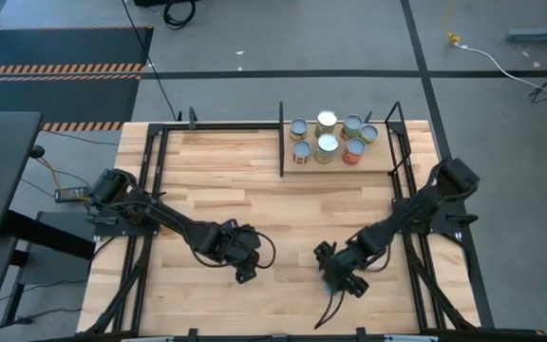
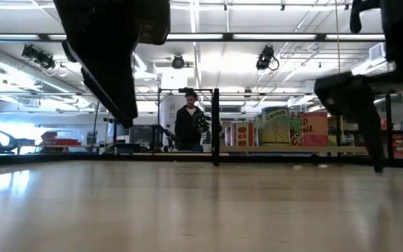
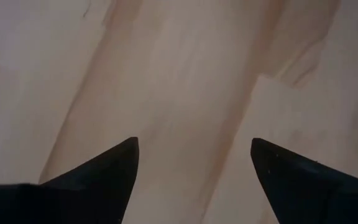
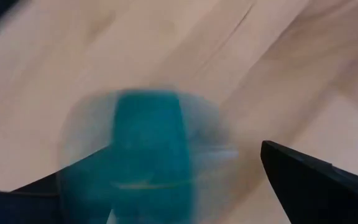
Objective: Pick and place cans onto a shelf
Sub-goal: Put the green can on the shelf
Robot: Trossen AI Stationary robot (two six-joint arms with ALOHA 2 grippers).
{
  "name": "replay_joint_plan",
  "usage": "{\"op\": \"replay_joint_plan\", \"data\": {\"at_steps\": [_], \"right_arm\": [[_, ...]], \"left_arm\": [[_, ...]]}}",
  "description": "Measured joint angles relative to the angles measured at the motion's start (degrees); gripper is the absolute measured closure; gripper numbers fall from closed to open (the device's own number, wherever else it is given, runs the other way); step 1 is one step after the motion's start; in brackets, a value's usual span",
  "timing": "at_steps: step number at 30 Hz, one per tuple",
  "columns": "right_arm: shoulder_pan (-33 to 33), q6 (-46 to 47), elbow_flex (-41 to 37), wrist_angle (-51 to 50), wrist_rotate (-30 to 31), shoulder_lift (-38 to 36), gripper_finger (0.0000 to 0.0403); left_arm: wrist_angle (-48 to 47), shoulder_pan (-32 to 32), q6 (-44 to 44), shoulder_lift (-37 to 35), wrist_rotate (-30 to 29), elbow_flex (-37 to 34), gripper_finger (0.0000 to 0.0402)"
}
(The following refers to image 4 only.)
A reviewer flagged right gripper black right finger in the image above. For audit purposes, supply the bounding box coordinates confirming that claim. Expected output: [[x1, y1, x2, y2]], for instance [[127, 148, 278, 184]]
[[260, 140, 358, 224]]

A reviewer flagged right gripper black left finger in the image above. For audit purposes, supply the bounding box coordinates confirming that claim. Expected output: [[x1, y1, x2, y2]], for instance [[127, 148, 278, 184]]
[[0, 146, 114, 224]]

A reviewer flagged teal label tin can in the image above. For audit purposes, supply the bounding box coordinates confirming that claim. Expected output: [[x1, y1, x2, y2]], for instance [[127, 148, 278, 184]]
[[57, 88, 239, 224]]

